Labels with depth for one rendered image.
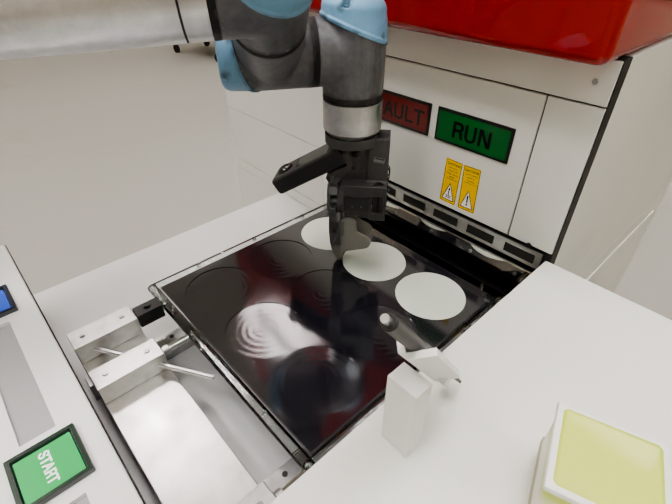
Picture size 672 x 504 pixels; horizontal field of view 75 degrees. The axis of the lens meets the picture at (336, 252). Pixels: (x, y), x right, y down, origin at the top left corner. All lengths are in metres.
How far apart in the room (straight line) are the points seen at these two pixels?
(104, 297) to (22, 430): 0.37
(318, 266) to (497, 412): 0.35
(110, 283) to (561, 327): 0.71
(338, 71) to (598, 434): 0.42
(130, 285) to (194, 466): 0.42
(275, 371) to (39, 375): 0.24
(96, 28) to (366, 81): 0.28
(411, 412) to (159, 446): 0.30
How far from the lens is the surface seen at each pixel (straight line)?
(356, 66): 0.53
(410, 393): 0.35
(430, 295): 0.65
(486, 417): 0.45
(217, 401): 0.64
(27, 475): 0.48
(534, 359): 0.52
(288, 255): 0.71
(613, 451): 0.39
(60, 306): 0.87
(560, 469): 0.37
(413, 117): 0.70
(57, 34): 0.43
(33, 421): 0.52
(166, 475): 0.53
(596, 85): 0.57
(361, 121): 0.55
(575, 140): 0.59
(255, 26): 0.41
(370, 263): 0.69
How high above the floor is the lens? 1.33
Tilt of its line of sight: 37 degrees down
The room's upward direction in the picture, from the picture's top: straight up
